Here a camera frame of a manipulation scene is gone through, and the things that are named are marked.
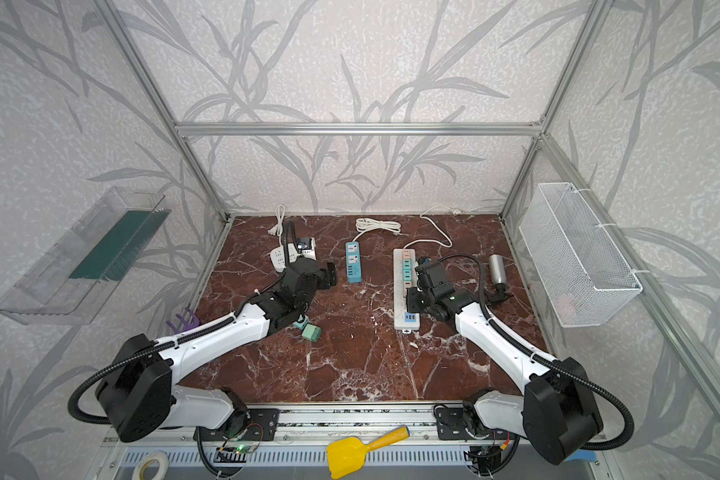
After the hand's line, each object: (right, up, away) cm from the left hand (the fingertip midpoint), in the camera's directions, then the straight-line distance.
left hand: (327, 252), depth 84 cm
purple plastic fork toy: (-43, -22, +8) cm, 49 cm away
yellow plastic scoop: (+7, -47, -14) cm, 50 cm away
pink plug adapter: (+24, -1, +17) cm, 30 cm away
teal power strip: (+6, -4, +19) cm, 20 cm away
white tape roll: (-36, -48, -15) cm, 62 cm away
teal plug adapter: (+24, -5, +13) cm, 28 cm away
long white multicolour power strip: (+23, -8, +11) cm, 27 cm away
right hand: (+24, -10, +2) cm, 27 cm away
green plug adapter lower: (-5, -24, +3) cm, 25 cm away
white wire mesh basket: (+57, -2, -21) cm, 61 cm away
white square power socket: (-21, -3, +21) cm, 30 cm away
